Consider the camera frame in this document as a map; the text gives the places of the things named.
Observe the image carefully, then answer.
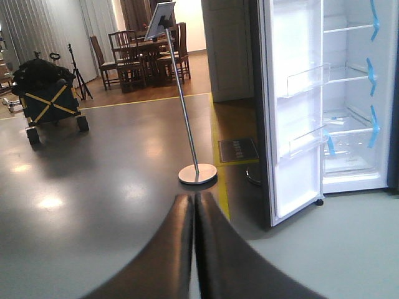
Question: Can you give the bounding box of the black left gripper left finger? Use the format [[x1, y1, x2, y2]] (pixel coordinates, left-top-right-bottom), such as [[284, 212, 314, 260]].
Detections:
[[84, 194, 194, 298]]

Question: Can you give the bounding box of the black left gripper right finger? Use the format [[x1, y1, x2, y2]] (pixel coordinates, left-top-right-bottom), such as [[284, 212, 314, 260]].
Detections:
[[195, 192, 322, 298]]

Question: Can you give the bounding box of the white fridge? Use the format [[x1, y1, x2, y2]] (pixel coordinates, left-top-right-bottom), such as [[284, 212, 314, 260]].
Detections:
[[257, 1, 398, 226]]

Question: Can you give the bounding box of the dark grey adjacent fridge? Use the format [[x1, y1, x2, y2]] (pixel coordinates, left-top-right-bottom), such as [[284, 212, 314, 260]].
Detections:
[[387, 8, 398, 194]]

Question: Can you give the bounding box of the dark floor label sign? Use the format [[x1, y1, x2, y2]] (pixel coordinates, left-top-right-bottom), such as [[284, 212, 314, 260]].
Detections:
[[218, 138, 259, 163]]

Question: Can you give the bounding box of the wooden dining table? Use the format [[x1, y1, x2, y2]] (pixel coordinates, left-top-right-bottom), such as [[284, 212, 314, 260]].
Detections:
[[110, 37, 168, 92]]

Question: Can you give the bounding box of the black tripod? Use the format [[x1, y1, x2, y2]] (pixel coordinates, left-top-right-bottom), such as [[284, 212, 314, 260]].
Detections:
[[67, 44, 93, 100]]

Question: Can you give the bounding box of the wooden dining chair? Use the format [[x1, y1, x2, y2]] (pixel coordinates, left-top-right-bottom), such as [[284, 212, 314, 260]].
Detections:
[[90, 36, 120, 90]]

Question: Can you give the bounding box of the black yellow folding wagon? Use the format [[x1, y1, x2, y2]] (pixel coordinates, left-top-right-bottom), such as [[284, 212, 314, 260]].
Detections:
[[12, 51, 89, 145]]

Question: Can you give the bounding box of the white cabinet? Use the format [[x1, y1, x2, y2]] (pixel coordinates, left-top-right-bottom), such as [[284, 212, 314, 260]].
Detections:
[[201, 0, 254, 102]]

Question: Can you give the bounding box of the silver sign stand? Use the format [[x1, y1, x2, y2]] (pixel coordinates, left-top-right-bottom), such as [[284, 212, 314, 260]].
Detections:
[[144, 1, 218, 184]]

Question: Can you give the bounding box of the chrome stanchion post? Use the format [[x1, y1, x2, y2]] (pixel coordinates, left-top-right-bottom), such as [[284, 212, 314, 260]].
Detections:
[[246, 164, 262, 186]]

